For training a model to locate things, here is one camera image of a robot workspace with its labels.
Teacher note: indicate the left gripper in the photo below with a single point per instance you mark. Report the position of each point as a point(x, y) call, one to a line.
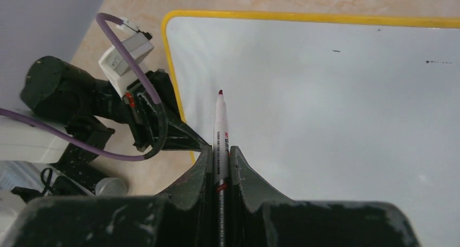
point(144, 121)

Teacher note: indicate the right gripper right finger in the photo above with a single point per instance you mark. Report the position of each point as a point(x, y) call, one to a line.
point(263, 216)

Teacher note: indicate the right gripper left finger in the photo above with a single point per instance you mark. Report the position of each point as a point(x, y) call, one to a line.
point(179, 215)

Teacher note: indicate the purple whiteboard marker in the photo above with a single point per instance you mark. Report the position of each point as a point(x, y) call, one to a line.
point(221, 166)

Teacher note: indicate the yellow framed whiteboard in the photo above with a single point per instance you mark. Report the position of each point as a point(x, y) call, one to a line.
point(331, 107)

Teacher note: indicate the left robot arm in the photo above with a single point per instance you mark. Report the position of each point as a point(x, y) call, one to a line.
point(61, 93)

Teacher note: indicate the black grey microphone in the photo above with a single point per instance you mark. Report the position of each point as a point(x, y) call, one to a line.
point(91, 180)

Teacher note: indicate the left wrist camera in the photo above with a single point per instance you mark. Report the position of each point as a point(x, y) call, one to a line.
point(116, 68)

